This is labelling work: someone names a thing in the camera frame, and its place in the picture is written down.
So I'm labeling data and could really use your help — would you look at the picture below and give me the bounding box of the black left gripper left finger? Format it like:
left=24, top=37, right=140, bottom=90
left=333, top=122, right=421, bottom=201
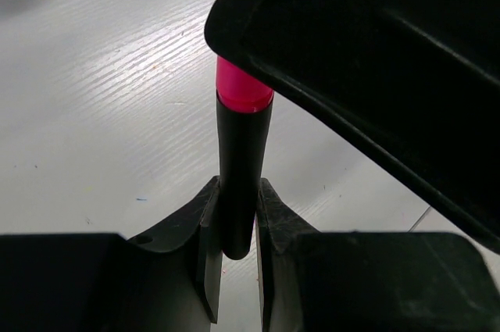
left=1, top=177, right=222, bottom=331

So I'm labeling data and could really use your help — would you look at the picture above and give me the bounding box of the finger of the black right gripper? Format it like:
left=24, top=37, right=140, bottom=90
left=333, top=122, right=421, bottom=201
left=205, top=0, right=499, bottom=251

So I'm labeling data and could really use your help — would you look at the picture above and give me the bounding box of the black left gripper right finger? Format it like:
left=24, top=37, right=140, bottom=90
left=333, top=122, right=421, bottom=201
left=255, top=180, right=499, bottom=331

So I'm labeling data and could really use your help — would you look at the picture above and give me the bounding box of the pink tip black highlighter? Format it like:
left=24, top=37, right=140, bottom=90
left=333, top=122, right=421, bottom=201
left=216, top=100, right=273, bottom=260

